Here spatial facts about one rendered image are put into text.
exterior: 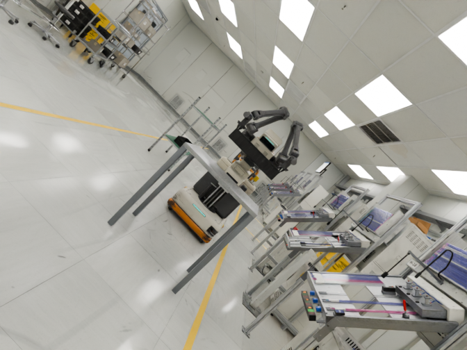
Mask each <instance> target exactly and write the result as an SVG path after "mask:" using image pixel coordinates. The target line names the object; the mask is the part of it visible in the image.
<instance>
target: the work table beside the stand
mask: <svg viewBox="0 0 467 350"><path fill-rule="evenodd" d="M187 150H188V151H189V152H190V155H189V156H188V157H187V158H186V159H185V160H184V161H183V162H182V163H181V164H180V165H179V166H178V167H177V168H176V169H175V170H174V171H173V172H172V173H171V174H170V175H169V176H168V177H167V178H166V179H165V180H164V181H163V182H162V183H161V184H160V185H159V186H158V187H157V188H156V189H155V190H154V191H153V192H152V193H151V194H150V195H149V196H148V197H147V198H146V199H145V200H144V201H143V202H142V203H141V204H140V205H139V206H138V207H137V208H136V209H135V210H134V211H133V212H132V213H133V215H134V216H138V215H139V214H140V213H141V211H142V210H143V209H144V208H145V207H146V206H147V205H148V204H149V203H150V202H151V201H152V200H153V199H154V198H155V197H156V196H157V195H158V194H159V193H160V192H161V191H162V190H163V189H164V188H165V187H166V186H167V185H168V184H169V183H170V182H171V181H172V180H173V179H174V178H175V177H176V176H177V175H178V174H179V173H180V172H181V171H182V170H183V169H184V168H185V167H186V166H187V165H188V164H189V163H190V162H191V161H192V160H193V159H194V158H196V159H197V160H198V161H199V162H200V163H201V164H202V165H203V166H204V167H205V168H206V169H207V170H208V172H209V173H210V174H211V175H212V176H213V177H214V178H215V179H216V180H217V181H218V182H219V183H220V184H221V185H222V186H223V187H224V188H225V189H226V190H227V191H228V192H229V193H230V194H231V195H232V196H233V197H234V199H235V200H236V201H237V202H238V203H239V204H240V205H241V206H242V207H243V208H244V209H245V210H246V211H247V212H246V213H245V214H244V215H243V216H242V217H241V218H240V219H239V220H238V221H237V222H236V223H235V224H234V225H233V226H231V227H230V228H229V229H228V230H227V231H226V232H225V233H224V234H223V235H222V236H221V237H220V238H219V239H218V240H217V241H216V242H215V243H214V244H213V245H212V246H211V247H209V248H208V249H207V250H206V251H205V252H204V253H203V254H202V255H201V256H200V257H199V258H198V259H197V260H196V261H195V262H194V263H193V264H192V265H191V266H190V267H189V268H188V269H187V270H186V271H187V272H188V274H187V275H186V276H185V277H184V278H183V279H182V280H181V281H180V282H179V283H178V284H177V285H176V286H175V287H174V288H173V289H172V291H173V293H175V294H176V293H177V292H178V291H179V290H180V289H181V288H182V287H183V286H185V285H186V284H187V283H188V282H189V281H190V280H191V279H192V278H193V277H194V276H195V275H196V274H197V273H198V272H199V271H200V270H201V269H202V268H204V267H205V266H206V265H207V264H208V263H209V262H210V261H211V260H212V259H213V258H214V257H215V256H216V255H217V254H218V253H219V252H220V251H221V250H223V249H224V248H225V247H226V246H227V245H228V243H230V241H232V240H233V239H234V238H235V237H236V236H237V235H238V234H239V233H240V232H241V231H242V230H243V229H244V228H245V227H246V226H247V225H248V224H249V223H250V222H251V221H252V220H253V219H254V218H255V217H257V215H258V210H259V207H258V206H257V205H256V204H255V203H254V202H253V201H252V199H251V198H250V197H249V196H248V195H247V194H246V193H245V192H244V191H243V190H242V189H241V188H240V187H239V186H238V185H237V184H236V183H235V182H234V181H233V180H232V179H231V178H230V177H229V176H228V175H227V174H226V173H225V172H224V171H223V170H222V169H221V167H220V166H219V165H218V164H217V163H216V162H215V161H214V160H213V159H212V158H211V157H210V156H209V155H208V154H207V153H206V152H205V151H204V150H203V149H202V148H201V147H200V146H197V145H195V144H191V143H188V142H185V143H184V144H183V145H182V146H181V147H180V148H179V149H178V150H177V151H176V152H175V153H174V154H173V155H172V156H171V157H170V158H169V159H168V160H167V161H166V162H165V164H164V165H163V166H162V167H161V168H160V169H159V170H158V171H157V172H156V173H155V174H154V175H153V176H152V177H151V178H150V179H149V180H148V181H147V182H146V183H145V184H144V185H143V186H142V187H141V188H140V189H139V190H138V191H137V192H136V193H135V194H134V195H133V196H132V197H131V198H130V199H129V200H128V201H127V202H126V203H125V204H124V205H123V206H122V207H121V208H120V209H119V210H118V211H117V212H116V213H115V214H114V215H113V216H112V217H111V218H110V219H109V220H108V221H107V222H108V223H109V224H110V225H111V226H112V225H114V224H115V223H116V222H117V221H118V220H119V219H120V218H121V217H122V216H123V215H124V214H125V213H126V212H127V211H128V210H129V209H130V208H131V207H132V205H133V204H134V203H135V202H136V201H137V200H139V198H140V197H141V196H142V195H143V194H144V193H145V192H146V191H148V189H149V188H150V187H151V186H152V185H153V184H155V182H157V180H158V179H159V178H160V177H161V176H162V175H164V173H165V172H166V171H167V170H168V169H169V168H170V167H171V166H172V165H173V164H174V163H175V162H176V161H177V160H178V159H179V158H180V157H181V156H182V155H183V154H184V153H185V152H186V151H187Z"/></svg>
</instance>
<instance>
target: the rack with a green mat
mask: <svg viewBox="0 0 467 350"><path fill-rule="evenodd" d="M200 99H201V98H200V97H198V98H197V99H196V100H195V101H194V102H193V103H192V104H191V105H190V106H189V107H188V108H187V109H186V111H185V112H184V113H183V114H182V115H181V116H180V117H179V118H178V119H177V120H176V121H175V122H174V123H173V124H172V125H171V126H170V127H169V128H168V129H167V130H166V132H164V134H162V136H160V137H159V139H157V141H155V143H153V145H151V146H150V148H148V151H151V149H152V148H153V147H154V146H155V145H156V144H157V143H158V142H159V141H160V140H161V139H162V138H163V137H165V138H166V139H167V140H168V141H169V142H170V143H171V144H172V145H171V146H170V147H169V148H168V149H167V150H166V151H165V152H166V153H167V152H168V151H169V150H170V149H171V148H172V147H173V146H174V147H175V148H176V149H177V150H178V149H179V148H180V147H179V146H178V145H177V144H176V142H175V141H174V140H175V139H176V138H177V137H175V136H172V135H168V134H167V133H168V132H169V130H170V129H171V128H172V127H173V126H174V125H175V124H176V123H177V122H178V121H179V120H180V119H181V118H182V117H183V116H184V115H185V114H186V113H187V112H188V111H189V110H190V109H191V108H192V107H193V108H194V109H195V110H196V111H197V112H198V113H199V114H200V116H199V117H198V118H197V119H196V120H195V121H194V122H193V123H192V124H191V125H190V126H189V127H188V128H187V129H186V131H185V132H184V133H183V134H182V135H181V136H182V137H183V136H184V135H185V134H186V133H187V132H188V131H189V130H190V128H191V127H192V126H193V125H194V124H195V123H196V122H197V121H198V120H199V119H200V118H201V117H203V118H204V119H205V120H206V121H207V122H208V123H209V124H210V125H211V126H210V127H209V128H208V129H207V130H206V131H205V132H204V133H203V134H202V135H201V136H200V137H199V138H198V139H197V140H196V141H195V142H194V143H193V144H197V143H198V142H199V141H200V140H201V139H202V138H203V137H204V136H205V135H206V134H207V133H208V132H209V131H210V130H211V129H212V128H214V129H215V130H217V131H218V132H217V133H216V134H215V135H214V136H213V137H212V138H211V139H210V140H209V141H208V142H207V143H206V144H205V145H204V146H203V147H202V149H204V148H205V147H206V146H207V145H208V144H209V143H210V142H211V141H212V140H213V139H214V138H215V137H216V136H217V135H218V134H219V133H220V132H221V131H222V130H223V129H224V128H225V127H226V126H227V125H226V124H225V125H224V126H223V127H222V128H221V129H219V128H218V127H217V126H216V125H215V124H216V123H217V122H218V121H219V120H220V119H221V118H220V117H219V118H218V119H217V120H216V121H215V122H214V123H213V122H212V121H211V120H210V119H209V118H208V117H207V116H206V115H205V113H206V112H207V111H208V110H209V109H210V107H208V108H207V109H206V110H205V111H204V112H201V111H200V110H199V109H198V108H196V107H195V106H194V105H195V104H196V103H197V102H198V101H199V100H200ZM189 155H190V152H189V151H188V150H187V151H186V152H185V153H184V154H183V155H182V156H181V157H180V158H179V159H178V160H177V161H176V162H175V163H174V164H173V165H172V166H171V167H170V168H169V169H168V171H170V170H171V169H172V168H173V167H174V166H175V165H176V164H177V163H178V162H179V161H180V160H181V159H182V158H183V157H184V156H189Z"/></svg>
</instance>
